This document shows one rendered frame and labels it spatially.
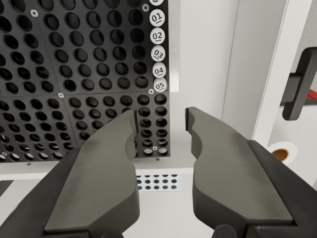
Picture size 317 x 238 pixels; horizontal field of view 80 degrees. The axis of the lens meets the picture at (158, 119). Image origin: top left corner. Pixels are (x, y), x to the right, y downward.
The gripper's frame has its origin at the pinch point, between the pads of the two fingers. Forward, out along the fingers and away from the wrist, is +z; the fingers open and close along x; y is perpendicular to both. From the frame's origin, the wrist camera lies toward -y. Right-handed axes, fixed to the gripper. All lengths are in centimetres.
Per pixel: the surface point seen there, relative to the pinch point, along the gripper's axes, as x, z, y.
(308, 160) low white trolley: 32.8, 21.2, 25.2
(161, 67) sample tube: 0.2, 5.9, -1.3
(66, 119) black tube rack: -10.4, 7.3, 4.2
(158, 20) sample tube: 0.1, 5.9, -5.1
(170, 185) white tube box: 1.3, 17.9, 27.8
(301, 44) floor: 77, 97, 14
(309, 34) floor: 80, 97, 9
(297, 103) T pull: 13.5, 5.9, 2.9
